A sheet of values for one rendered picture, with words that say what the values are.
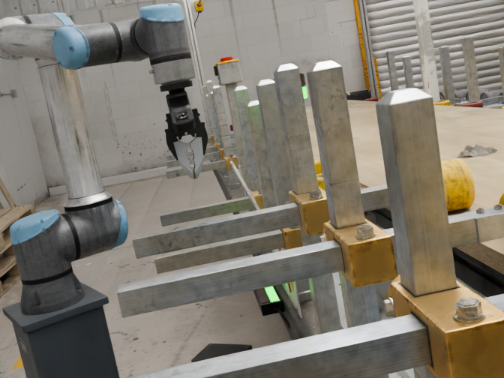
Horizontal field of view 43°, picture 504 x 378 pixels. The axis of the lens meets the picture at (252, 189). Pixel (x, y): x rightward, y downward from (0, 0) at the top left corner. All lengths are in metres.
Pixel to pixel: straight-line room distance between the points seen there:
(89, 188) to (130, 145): 7.23
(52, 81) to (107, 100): 7.25
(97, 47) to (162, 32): 0.15
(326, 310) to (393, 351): 0.57
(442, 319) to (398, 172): 0.11
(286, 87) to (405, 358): 0.57
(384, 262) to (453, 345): 0.25
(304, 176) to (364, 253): 0.32
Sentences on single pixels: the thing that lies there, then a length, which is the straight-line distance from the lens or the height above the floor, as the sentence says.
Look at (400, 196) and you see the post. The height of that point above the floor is 1.05.
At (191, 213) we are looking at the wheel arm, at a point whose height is 0.84.
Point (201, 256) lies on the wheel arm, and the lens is 1.22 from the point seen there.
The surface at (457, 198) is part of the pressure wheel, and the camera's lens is 1.01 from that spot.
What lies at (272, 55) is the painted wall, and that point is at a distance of 9.16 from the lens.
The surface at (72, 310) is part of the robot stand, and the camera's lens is 1.94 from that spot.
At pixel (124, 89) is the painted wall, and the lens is 9.19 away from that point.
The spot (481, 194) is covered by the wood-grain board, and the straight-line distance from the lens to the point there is 1.14.
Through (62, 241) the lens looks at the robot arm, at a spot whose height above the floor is 0.79.
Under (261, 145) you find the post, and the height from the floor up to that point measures 1.00.
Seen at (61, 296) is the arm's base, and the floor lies 0.64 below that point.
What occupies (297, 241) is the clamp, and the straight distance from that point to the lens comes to 1.20.
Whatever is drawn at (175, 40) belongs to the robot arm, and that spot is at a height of 1.26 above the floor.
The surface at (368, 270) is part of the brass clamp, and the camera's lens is 0.70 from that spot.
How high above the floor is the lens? 1.16
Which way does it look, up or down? 10 degrees down
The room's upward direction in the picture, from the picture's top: 10 degrees counter-clockwise
